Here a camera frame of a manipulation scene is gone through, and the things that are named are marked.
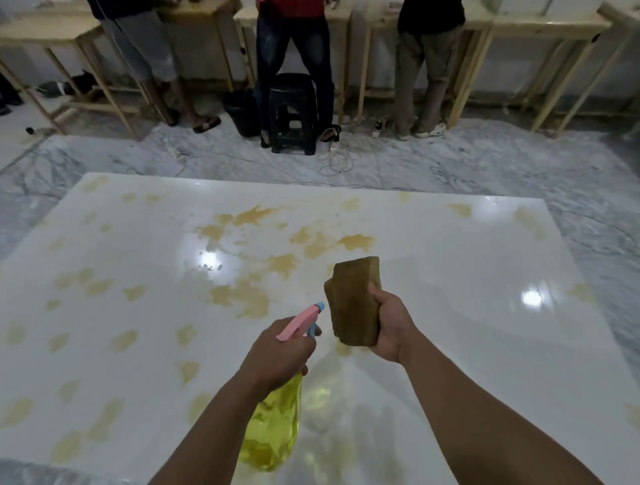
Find person's right hand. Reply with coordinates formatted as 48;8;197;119
367;282;420;364

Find person's left hand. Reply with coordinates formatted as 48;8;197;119
238;317;317;396

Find brown sponge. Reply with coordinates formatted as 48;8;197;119
323;256;382;347

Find yellow spray bottle pink head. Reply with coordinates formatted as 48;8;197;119
238;301;327;473

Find person's left forearm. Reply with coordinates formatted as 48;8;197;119
147;371;273;485

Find person's right forearm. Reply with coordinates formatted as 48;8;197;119
399;331;607;485

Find black plastic stool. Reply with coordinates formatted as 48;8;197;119
269;73;318;155

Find black bucket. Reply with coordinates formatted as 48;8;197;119
222;89;262;139

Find wooden table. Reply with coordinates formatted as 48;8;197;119
0;17;143;142
554;0;640;139
152;0;244;94
357;9;615;134
233;0;374;127

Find black shoes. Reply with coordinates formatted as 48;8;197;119
37;71;97;99

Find white cable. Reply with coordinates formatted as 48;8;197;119
319;134;382;177

